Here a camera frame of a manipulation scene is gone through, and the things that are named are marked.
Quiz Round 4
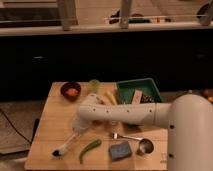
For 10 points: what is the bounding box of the white shelf rail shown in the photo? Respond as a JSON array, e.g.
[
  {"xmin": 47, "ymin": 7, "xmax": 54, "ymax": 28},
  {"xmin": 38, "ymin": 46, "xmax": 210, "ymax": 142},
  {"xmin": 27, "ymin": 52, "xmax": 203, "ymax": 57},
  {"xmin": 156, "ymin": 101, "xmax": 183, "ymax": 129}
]
[{"xmin": 0, "ymin": 20, "xmax": 213, "ymax": 36}]

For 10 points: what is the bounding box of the black cable on floor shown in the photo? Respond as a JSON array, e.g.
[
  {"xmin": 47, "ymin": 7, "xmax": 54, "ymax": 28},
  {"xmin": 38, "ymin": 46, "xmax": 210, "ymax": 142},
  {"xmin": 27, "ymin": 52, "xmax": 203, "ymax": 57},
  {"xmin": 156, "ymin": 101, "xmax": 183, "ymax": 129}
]
[{"xmin": 0, "ymin": 108, "xmax": 41, "ymax": 145}]

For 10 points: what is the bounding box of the yellow corn cob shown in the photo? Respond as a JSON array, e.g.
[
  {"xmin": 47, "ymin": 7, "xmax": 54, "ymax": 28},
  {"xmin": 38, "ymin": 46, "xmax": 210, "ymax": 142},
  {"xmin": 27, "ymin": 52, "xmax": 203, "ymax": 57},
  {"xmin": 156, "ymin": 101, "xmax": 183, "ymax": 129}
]
[{"xmin": 105, "ymin": 91, "xmax": 117, "ymax": 105}]

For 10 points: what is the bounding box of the green plastic tray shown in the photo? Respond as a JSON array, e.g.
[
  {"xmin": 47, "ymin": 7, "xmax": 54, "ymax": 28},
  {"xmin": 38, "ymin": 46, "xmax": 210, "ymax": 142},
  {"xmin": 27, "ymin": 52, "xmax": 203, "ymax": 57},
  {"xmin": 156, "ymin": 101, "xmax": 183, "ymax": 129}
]
[{"xmin": 116, "ymin": 78, "xmax": 162, "ymax": 104}]

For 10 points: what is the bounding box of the green plastic cup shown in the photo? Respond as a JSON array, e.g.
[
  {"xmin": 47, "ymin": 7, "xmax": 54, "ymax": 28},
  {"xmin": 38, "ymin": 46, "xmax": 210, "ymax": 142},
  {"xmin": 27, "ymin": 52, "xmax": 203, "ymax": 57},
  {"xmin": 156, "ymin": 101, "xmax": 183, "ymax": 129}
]
[{"xmin": 88, "ymin": 79, "xmax": 100, "ymax": 93}]

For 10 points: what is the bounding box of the white dish brush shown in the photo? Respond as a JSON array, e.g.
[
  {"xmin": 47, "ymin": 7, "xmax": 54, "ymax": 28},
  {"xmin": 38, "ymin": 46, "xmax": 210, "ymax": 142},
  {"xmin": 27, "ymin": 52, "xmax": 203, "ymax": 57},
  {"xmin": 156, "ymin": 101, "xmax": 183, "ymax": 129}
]
[{"xmin": 52, "ymin": 133, "xmax": 78, "ymax": 157}]

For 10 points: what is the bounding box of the blue sponge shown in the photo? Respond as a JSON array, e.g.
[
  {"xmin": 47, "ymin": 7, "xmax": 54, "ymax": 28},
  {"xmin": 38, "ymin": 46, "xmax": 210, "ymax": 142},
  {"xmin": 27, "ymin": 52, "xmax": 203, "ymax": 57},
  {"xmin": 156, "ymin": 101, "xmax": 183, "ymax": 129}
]
[{"xmin": 109, "ymin": 141, "xmax": 132, "ymax": 161}]

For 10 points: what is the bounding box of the dark red bowl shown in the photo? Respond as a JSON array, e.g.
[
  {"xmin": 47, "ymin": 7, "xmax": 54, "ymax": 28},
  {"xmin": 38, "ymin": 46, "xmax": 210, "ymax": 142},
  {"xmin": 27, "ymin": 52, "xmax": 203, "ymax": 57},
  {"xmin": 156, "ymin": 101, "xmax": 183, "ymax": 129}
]
[{"xmin": 60, "ymin": 82, "xmax": 81, "ymax": 101}]

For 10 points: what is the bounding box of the clear glass jar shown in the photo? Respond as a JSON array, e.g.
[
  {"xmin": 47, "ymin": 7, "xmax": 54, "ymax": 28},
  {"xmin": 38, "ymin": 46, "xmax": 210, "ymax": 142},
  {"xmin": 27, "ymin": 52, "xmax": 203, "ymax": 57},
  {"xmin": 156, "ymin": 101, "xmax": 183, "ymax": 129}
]
[{"xmin": 108, "ymin": 120, "xmax": 118, "ymax": 128}]

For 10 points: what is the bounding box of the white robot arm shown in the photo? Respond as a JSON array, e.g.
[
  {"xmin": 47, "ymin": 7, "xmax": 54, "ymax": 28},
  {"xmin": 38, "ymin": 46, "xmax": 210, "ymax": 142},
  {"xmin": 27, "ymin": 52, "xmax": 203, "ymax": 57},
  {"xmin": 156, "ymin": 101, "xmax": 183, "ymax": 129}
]
[{"xmin": 73, "ymin": 94, "xmax": 213, "ymax": 171}]

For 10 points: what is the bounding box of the green chili pepper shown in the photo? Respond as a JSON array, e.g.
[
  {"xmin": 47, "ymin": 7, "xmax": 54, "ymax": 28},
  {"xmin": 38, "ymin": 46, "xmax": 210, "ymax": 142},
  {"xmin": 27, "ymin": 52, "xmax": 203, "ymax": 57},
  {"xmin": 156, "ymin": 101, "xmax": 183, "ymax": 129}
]
[{"xmin": 79, "ymin": 139, "xmax": 102, "ymax": 164}]

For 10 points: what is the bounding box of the white card in tray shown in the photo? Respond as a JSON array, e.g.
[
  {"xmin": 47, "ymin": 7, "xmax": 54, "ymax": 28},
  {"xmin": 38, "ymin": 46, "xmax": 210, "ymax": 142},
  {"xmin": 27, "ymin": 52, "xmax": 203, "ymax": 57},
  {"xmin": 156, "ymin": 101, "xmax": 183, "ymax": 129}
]
[{"xmin": 132, "ymin": 90, "xmax": 142, "ymax": 104}]

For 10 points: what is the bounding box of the dark item in tray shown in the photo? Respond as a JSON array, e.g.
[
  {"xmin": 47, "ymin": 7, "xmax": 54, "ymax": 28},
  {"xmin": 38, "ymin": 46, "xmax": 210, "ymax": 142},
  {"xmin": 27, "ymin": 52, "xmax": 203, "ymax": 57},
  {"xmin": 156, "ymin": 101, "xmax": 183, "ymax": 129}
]
[{"xmin": 141, "ymin": 95, "xmax": 154, "ymax": 103}]

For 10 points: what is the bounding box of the metal measuring spoon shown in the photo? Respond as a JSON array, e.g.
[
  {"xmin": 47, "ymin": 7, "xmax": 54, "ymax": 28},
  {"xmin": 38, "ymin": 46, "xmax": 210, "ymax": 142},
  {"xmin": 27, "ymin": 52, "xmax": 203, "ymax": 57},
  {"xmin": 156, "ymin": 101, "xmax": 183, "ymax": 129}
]
[{"xmin": 110, "ymin": 132, "xmax": 154, "ymax": 156}]

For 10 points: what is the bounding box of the orange fruit in bowl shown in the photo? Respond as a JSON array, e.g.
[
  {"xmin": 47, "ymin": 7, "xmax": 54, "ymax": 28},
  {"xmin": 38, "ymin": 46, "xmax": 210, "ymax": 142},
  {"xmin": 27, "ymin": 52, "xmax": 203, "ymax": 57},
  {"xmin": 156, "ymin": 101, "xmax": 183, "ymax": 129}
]
[{"xmin": 65, "ymin": 88, "xmax": 78, "ymax": 96}]

